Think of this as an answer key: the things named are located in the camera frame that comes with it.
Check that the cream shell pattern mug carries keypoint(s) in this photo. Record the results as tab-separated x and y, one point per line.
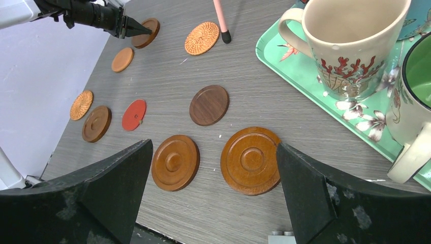
349	41

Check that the ridged brown coaster front left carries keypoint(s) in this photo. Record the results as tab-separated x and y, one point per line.
175	163

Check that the ridged brown coaster back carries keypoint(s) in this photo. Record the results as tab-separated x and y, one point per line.
141	41

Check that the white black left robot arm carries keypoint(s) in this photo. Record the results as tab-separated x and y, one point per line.
19	12

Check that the blue green toy brick stack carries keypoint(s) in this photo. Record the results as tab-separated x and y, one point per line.
281	237

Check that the pink music stand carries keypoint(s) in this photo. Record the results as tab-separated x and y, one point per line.
226	37

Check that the white inside teal mug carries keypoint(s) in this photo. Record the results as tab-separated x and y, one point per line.
417	19

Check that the green inside cream mug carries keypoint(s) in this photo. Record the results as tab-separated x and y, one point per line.
408	116

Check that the dark walnut flat coaster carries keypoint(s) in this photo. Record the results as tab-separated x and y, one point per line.
209	105

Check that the light plain wooden coaster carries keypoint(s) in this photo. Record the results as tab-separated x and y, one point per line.
122	60

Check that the red round paper coaster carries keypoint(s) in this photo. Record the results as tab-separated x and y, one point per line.
134	114

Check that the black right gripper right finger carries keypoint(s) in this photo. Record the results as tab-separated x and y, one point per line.
327	205

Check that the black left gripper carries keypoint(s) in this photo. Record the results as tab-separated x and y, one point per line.
108	17

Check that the ridged brown coaster front right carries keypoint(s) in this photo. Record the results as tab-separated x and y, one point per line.
248	161

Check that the woven rattan coaster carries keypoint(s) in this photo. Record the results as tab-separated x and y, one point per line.
81	105
202	38

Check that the mint green floral tray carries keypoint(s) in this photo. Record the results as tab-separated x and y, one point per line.
364	119

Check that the large ridged brown wooden coaster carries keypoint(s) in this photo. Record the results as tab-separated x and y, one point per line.
97	124

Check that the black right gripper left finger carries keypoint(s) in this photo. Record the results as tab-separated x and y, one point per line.
98	203

